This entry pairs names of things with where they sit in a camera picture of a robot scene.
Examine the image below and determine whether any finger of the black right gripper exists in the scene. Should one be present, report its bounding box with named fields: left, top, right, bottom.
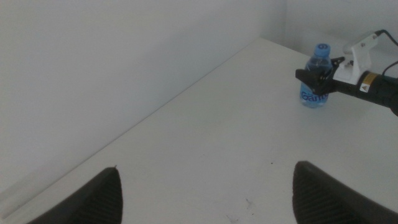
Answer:
left=295, top=68, right=336, bottom=96
left=329, top=56, right=346, bottom=68

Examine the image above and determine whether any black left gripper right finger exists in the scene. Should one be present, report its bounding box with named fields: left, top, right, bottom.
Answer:
left=292, top=161, right=398, bottom=224

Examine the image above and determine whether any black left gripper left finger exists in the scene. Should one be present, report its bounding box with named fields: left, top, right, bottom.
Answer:
left=26, top=167, right=124, bottom=224

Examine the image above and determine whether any clear water bottle blue cap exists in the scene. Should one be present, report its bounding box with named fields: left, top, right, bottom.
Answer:
left=300, top=43, right=333, bottom=109

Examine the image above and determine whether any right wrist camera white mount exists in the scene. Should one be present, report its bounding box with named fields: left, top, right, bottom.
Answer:
left=333, top=30, right=379, bottom=85

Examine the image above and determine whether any black right camera cable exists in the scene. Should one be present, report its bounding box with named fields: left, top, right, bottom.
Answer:
left=374, top=29, right=398, bottom=77

